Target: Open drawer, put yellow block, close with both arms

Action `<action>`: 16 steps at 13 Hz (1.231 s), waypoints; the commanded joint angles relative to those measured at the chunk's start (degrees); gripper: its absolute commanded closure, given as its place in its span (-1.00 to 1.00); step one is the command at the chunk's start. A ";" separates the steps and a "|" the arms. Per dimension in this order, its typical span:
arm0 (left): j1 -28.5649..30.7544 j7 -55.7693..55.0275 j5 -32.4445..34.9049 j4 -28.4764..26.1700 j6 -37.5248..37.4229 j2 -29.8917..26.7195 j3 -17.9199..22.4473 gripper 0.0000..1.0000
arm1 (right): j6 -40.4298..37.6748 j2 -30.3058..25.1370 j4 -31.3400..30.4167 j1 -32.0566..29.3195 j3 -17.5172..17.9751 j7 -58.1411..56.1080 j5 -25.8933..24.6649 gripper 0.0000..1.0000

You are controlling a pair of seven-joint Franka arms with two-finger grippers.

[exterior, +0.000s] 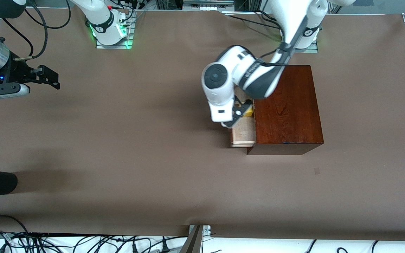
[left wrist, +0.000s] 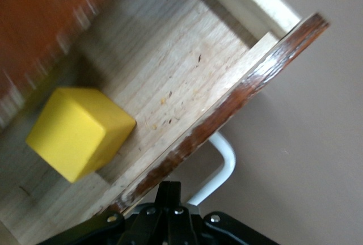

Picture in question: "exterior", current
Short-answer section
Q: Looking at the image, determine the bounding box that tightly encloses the tangled black cable bundle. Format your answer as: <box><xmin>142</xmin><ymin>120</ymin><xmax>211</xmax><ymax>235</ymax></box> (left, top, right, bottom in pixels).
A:
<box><xmin>0</xmin><ymin>230</ymin><xmax>189</xmax><ymax>253</ymax></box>

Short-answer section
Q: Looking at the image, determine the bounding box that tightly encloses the dark brown wooden cabinet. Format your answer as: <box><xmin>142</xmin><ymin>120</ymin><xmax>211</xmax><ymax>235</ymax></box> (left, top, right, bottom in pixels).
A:
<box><xmin>246</xmin><ymin>65</ymin><xmax>324</xmax><ymax>155</ymax></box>

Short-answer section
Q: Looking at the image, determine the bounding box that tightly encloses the light wood drawer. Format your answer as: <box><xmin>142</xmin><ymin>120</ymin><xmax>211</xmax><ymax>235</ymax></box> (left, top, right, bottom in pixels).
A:
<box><xmin>231</xmin><ymin>86</ymin><xmax>256</xmax><ymax>148</ymax></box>

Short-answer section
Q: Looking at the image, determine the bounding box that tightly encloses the grey metal device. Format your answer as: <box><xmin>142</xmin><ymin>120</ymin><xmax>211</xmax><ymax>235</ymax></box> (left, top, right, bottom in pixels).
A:
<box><xmin>182</xmin><ymin>0</ymin><xmax>235</xmax><ymax>11</ymax></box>

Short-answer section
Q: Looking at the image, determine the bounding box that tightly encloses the black base cable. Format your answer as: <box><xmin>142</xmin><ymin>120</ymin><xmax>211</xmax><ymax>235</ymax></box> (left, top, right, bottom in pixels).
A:
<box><xmin>229</xmin><ymin>15</ymin><xmax>282</xmax><ymax>28</ymax></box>

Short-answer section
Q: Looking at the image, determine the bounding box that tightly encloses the grey metal beam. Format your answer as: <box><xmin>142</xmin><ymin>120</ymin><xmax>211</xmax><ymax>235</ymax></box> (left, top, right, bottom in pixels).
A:
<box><xmin>179</xmin><ymin>225</ymin><xmax>204</xmax><ymax>253</ymax></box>

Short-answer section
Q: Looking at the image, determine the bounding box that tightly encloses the silver corner bracket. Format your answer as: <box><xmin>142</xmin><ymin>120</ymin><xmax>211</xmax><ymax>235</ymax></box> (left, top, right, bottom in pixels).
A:
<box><xmin>188</xmin><ymin>225</ymin><xmax>212</xmax><ymax>236</ymax></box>

